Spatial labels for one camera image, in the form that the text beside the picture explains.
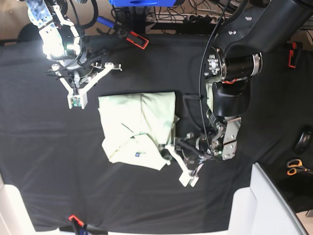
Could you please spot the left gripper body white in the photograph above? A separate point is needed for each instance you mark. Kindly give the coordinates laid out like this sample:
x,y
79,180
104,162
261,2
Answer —
x,y
188,177

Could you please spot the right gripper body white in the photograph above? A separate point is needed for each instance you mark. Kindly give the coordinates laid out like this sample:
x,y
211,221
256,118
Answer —
x,y
78,86

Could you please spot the light green T-shirt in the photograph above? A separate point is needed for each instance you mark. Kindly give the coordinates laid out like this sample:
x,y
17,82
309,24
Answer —
x,y
137,126

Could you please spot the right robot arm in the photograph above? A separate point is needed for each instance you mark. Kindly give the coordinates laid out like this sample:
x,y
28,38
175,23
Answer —
x,y
74,65

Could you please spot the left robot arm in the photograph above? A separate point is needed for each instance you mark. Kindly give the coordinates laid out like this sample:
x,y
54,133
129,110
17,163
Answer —
x,y
232,56

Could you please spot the black table cloth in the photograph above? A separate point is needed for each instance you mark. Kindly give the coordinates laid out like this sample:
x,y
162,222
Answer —
x,y
53,154

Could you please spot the white chair right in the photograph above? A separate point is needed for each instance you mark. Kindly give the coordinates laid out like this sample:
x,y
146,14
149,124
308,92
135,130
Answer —
x,y
260,209

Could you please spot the white chair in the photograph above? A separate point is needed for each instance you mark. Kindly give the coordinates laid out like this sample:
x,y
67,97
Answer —
x,y
14,218
260,209

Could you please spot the red black clamp top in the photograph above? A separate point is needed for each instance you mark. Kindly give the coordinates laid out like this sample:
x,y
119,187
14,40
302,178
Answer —
x,y
133,38

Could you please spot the red black clamp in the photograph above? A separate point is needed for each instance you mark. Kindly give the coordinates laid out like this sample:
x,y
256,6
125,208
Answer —
x,y
294,54
133,38

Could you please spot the blue box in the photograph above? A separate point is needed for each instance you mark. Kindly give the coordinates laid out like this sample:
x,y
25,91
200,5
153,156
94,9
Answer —
x,y
151,3

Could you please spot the white power strip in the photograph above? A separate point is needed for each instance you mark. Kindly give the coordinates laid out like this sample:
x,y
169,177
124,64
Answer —
x,y
179,18

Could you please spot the red blue clamp bottom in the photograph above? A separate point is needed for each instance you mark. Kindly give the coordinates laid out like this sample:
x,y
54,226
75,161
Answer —
x,y
78,227

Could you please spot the black round object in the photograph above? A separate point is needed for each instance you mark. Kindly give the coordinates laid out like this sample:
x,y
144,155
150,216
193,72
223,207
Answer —
x,y
303,142

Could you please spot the white chair left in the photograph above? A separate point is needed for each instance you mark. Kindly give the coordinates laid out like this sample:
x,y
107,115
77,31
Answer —
x,y
14,218

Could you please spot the red black clamp right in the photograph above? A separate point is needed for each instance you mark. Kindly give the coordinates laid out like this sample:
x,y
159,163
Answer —
x,y
294,54

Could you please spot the blue handled tool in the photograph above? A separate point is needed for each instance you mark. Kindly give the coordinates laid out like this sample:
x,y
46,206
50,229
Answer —
x,y
105,21

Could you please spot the orange handled scissors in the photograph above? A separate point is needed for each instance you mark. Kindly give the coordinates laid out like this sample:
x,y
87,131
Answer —
x,y
296,166

